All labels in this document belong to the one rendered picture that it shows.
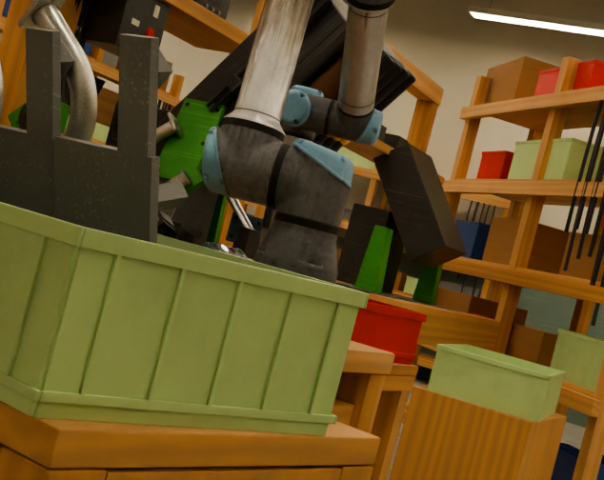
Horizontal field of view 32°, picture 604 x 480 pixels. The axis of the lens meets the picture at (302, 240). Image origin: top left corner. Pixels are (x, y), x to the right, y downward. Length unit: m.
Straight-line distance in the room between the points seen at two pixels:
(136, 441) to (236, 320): 0.17
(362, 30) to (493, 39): 9.90
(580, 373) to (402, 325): 2.53
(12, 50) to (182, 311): 1.61
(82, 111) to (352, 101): 1.01
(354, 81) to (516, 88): 4.17
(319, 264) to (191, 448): 0.81
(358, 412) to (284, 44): 0.67
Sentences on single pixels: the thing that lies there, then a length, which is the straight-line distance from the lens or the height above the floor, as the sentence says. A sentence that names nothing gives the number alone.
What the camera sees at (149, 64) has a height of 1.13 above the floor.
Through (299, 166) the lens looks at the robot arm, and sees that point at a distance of 1.84.
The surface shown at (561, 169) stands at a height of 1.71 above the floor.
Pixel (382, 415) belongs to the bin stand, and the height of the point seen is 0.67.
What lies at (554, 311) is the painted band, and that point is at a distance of 11.24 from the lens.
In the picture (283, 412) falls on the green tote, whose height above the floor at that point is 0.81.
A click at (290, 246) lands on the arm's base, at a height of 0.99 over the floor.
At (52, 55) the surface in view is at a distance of 1.20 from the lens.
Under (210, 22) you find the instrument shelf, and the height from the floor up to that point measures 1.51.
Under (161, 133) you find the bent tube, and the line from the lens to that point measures 2.53.
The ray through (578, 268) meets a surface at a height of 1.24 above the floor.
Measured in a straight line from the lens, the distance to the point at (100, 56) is 8.48.
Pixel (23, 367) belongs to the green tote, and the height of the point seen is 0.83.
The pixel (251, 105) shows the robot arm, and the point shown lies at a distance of 1.89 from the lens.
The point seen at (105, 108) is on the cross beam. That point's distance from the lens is 2.91.
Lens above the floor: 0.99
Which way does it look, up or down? 1 degrees up
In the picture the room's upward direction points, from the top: 15 degrees clockwise
